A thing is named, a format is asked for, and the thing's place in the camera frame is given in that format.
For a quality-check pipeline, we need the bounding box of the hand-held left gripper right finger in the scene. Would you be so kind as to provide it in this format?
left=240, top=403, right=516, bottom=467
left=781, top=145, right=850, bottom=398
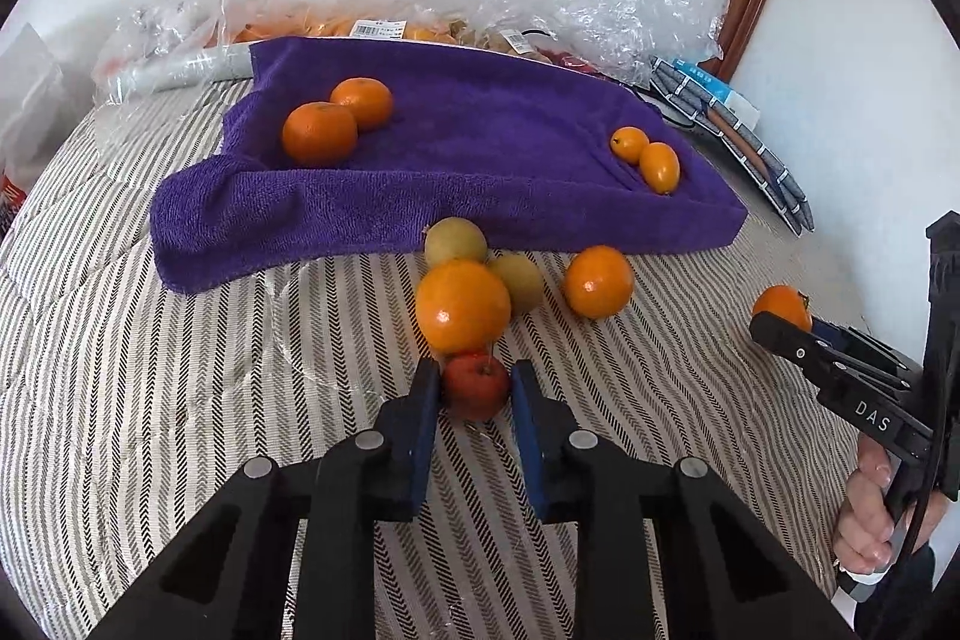
left=510, top=361, right=860, bottom=640

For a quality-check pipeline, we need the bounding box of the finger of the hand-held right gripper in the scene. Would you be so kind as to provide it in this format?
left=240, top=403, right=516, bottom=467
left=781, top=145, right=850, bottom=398
left=810, top=318, right=920, bottom=378
left=750, top=311, right=916, bottom=390

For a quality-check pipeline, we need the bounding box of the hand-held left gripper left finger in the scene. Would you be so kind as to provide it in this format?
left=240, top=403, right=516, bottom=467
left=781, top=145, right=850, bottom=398
left=86, top=356, right=443, bottom=640

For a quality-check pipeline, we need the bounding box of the medium mandarin orange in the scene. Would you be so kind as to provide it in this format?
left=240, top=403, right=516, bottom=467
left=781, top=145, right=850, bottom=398
left=751, top=284, right=813, bottom=333
left=415, top=259, right=513, bottom=356

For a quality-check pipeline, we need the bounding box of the small red apple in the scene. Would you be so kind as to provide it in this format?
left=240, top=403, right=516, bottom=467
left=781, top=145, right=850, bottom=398
left=442, top=351, right=511, bottom=422

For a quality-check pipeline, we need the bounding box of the large mandarin orange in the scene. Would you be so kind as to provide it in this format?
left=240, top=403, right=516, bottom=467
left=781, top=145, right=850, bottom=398
left=281, top=101, right=359, bottom=167
left=330, top=77, right=395, bottom=131
left=562, top=245, right=635, bottom=320

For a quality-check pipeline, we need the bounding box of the small mandarin orange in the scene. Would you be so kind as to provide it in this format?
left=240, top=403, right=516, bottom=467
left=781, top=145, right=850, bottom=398
left=610, top=126, right=650, bottom=165
left=639, top=142, right=682, bottom=196

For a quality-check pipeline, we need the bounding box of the purple towel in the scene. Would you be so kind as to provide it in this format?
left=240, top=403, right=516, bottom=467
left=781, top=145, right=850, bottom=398
left=150, top=36, right=749, bottom=296

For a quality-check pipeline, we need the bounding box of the clear bag of red fruits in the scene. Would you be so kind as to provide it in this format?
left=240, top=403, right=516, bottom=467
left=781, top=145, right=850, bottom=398
left=540, top=47, right=610, bottom=79

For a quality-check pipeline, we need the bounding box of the clear bag of yellow fruits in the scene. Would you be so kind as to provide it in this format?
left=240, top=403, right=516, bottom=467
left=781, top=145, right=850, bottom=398
left=442, top=21, right=548, bottom=64

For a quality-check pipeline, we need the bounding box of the person's right hand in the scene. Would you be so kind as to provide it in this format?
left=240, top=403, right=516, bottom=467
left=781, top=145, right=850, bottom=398
left=831, top=437, right=897, bottom=575

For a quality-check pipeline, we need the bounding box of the green round fruit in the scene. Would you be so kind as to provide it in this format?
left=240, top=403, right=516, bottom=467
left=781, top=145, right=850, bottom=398
left=487, top=254, right=545, bottom=316
left=424, top=218, right=489, bottom=266

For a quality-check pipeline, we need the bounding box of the blue checkered cloth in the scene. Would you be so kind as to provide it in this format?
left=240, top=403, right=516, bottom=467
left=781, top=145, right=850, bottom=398
left=649, top=55, right=815, bottom=235

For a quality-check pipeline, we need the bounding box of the blue and white box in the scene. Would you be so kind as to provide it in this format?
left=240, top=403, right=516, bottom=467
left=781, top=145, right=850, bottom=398
left=671, top=59, right=762, bottom=127

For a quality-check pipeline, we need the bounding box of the clear bag of oranges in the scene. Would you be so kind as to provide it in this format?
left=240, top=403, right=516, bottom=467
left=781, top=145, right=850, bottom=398
left=232, top=10, right=451, bottom=45

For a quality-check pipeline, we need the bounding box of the roll of plastic bags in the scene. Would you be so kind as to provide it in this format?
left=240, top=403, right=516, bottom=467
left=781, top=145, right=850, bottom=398
left=112, top=44, right=260, bottom=94

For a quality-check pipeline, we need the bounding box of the small crumpled clear plastic bag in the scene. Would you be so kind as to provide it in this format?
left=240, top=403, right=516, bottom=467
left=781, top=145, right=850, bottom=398
left=94, top=0, right=271, bottom=105

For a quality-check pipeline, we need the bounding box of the white plastic bag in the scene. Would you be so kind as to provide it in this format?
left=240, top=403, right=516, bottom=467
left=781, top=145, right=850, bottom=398
left=0, top=21, right=68, bottom=199

